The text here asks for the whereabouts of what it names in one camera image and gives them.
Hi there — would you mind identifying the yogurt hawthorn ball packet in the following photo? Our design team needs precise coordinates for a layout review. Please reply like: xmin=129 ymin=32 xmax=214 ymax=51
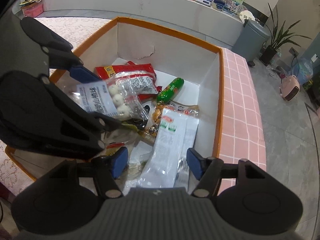
xmin=60 ymin=77 xmax=149 ymax=121

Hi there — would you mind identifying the white silver snack pouch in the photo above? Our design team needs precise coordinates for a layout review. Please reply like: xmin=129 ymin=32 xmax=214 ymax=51
xmin=137 ymin=108 xmax=199 ymax=190

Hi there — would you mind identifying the red silver snack bag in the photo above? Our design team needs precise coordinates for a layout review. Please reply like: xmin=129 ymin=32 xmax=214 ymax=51
xmin=94 ymin=61 xmax=162 ymax=101

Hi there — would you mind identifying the green sausage snack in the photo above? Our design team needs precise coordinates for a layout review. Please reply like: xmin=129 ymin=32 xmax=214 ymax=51
xmin=156 ymin=77 xmax=184 ymax=104

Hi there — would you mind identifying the orange white storage box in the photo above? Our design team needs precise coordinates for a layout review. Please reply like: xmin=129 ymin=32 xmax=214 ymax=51
xmin=4 ymin=16 xmax=225 ymax=183

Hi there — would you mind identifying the Mimi fries snack bag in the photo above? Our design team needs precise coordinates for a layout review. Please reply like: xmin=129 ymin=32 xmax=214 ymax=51
xmin=99 ymin=128 xmax=153 ymax=179

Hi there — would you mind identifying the pink lace tablecloth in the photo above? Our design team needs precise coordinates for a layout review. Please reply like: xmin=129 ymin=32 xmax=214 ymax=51
xmin=0 ymin=16 xmax=267 ymax=198

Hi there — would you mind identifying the pink basket with items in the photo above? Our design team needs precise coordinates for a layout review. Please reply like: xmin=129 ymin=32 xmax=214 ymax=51
xmin=19 ymin=0 xmax=43 ymax=18

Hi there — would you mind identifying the orange snack packet in box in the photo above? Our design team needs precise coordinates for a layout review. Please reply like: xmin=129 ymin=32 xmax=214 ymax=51
xmin=150 ymin=101 xmax=200 ymax=138

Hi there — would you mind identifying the pink space heater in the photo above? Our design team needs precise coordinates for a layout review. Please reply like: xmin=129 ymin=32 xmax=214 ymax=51
xmin=279 ymin=75 xmax=300 ymax=101

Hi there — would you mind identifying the grey trash can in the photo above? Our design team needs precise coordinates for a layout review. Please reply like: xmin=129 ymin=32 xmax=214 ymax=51
xmin=232 ymin=20 xmax=271 ymax=62

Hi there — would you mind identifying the blue water jug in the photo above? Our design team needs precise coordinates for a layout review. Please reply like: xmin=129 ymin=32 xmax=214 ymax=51
xmin=291 ymin=58 xmax=313 ymax=85

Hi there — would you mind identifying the grey marble TV console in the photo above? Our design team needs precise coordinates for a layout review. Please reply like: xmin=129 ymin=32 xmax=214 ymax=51
xmin=42 ymin=0 xmax=243 ymax=46

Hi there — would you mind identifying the potted green plant right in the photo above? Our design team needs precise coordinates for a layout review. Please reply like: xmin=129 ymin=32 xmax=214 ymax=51
xmin=259 ymin=4 xmax=311 ymax=66

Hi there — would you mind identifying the white cap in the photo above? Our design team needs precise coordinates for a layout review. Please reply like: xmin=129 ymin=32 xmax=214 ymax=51
xmin=239 ymin=10 xmax=255 ymax=23

